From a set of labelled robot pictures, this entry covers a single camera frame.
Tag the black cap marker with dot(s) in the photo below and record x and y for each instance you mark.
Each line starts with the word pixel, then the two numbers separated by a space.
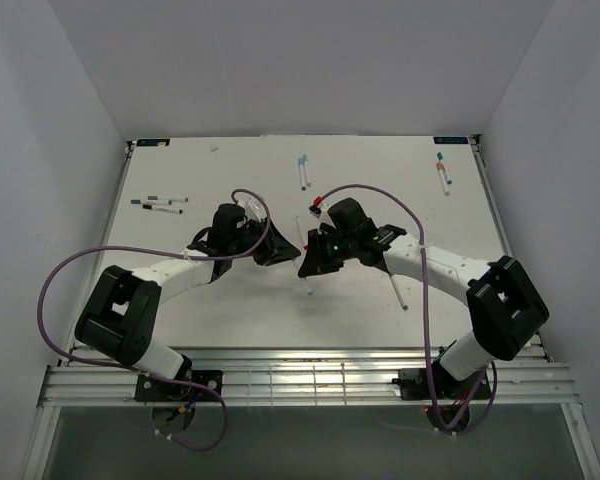
pixel 162 209

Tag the red cap marker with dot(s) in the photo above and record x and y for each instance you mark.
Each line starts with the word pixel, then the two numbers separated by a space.
pixel 302 235

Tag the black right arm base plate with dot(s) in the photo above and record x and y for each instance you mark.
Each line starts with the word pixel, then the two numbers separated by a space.
pixel 413 385

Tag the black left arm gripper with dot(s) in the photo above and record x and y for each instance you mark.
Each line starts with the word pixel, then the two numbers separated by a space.
pixel 281 249

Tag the teal cap marker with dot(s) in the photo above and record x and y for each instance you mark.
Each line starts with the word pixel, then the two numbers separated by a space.
pixel 445 167

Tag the right corner label sticker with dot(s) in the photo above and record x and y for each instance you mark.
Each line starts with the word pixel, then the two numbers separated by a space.
pixel 450 140

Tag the left corner label sticker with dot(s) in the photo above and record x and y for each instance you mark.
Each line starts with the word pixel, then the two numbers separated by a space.
pixel 153 142

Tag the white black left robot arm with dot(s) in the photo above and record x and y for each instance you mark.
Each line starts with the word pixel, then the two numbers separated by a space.
pixel 119 317

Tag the aluminium table frame rail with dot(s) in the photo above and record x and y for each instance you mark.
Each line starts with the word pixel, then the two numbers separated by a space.
pixel 314 378

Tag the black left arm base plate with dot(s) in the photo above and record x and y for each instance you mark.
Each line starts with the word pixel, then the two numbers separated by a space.
pixel 149 390

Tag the lavender cap marker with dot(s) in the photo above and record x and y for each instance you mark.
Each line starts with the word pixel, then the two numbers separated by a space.
pixel 305 282

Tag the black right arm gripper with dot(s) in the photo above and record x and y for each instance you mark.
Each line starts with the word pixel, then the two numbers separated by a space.
pixel 315 262

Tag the corner label sticker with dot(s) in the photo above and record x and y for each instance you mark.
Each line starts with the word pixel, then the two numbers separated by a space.
pixel 450 140
pixel 153 142

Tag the orange cap marker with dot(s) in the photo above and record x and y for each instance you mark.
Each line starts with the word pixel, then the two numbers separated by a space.
pixel 443 178

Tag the light blue cap marker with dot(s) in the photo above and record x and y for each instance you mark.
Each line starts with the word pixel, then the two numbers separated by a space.
pixel 302 175

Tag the light green cap marker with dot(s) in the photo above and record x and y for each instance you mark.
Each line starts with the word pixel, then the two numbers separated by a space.
pixel 305 167

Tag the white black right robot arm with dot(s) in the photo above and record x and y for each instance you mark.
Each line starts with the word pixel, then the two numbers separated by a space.
pixel 505 308

